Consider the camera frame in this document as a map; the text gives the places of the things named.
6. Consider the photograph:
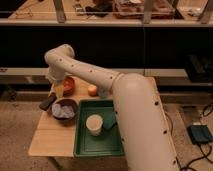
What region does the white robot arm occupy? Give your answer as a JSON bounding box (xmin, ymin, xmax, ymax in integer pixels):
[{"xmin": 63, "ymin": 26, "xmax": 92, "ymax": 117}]
[{"xmin": 45, "ymin": 44, "xmax": 179, "ymax": 171}]

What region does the blue foot pedal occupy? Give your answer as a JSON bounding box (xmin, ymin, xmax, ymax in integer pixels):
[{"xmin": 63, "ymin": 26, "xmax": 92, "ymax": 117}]
[{"xmin": 187, "ymin": 125, "xmax": 213, "ymax": 144}]

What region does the white cup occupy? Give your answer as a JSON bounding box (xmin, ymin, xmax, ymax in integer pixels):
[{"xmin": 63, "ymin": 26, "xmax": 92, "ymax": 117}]
[{"xmin": 86, "ymin": 114, "xmax": 103, "ymax": 136}]

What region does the crumpled white cloth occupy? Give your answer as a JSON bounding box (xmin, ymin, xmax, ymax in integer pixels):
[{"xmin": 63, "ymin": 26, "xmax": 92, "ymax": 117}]
[{"xmin": 52, "ymin": 103, "xmax": 75, "ymax": 119}]

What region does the red bowl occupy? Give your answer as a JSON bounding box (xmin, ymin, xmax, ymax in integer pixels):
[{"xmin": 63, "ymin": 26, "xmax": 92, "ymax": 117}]
[{"xmin": 63, "ymin": 76, "xmax": 75, "ymax": 96}]

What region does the teal green cloth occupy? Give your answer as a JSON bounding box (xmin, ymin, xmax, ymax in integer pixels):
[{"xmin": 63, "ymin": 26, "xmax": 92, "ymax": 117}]
[{"xmin": 103, "ymin": 111, "xmax": 116, "ymax": 130}]

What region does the orange apple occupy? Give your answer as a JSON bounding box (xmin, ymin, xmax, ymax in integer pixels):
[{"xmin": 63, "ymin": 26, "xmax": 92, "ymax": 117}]
[{"xmin": 88, "ymin": 84, "xmax": 97, "ymax": 97}]

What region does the dark purple bowl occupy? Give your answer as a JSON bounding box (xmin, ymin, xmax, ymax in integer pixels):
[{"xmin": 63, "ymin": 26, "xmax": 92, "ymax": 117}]
[{"xmin": 51, "ymin": 98, "xmax": 78, "ymax": 122}]

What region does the black floor cable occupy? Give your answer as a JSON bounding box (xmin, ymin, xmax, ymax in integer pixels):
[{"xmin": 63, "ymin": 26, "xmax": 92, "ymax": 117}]
[{"xmin": 176, "ymin": 101, "xmax": 213, "ymax": 171}]

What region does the green plastic tray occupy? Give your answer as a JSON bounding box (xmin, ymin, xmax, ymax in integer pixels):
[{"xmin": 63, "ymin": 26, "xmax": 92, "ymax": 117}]
[{"xmin": 73, "ymin": 100, "xmax": 124, "ymax": 157}]

